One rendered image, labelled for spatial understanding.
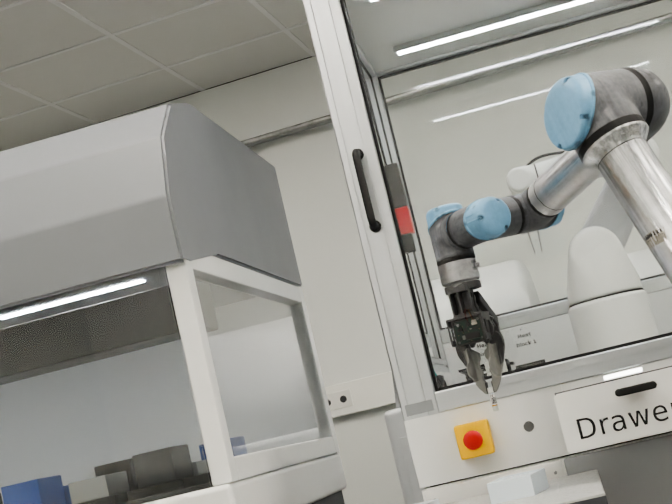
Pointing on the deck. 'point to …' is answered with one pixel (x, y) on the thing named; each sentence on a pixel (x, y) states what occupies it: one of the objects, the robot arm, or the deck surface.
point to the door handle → (365, 190)
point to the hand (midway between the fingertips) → (490, 386)
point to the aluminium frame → (409, 387)
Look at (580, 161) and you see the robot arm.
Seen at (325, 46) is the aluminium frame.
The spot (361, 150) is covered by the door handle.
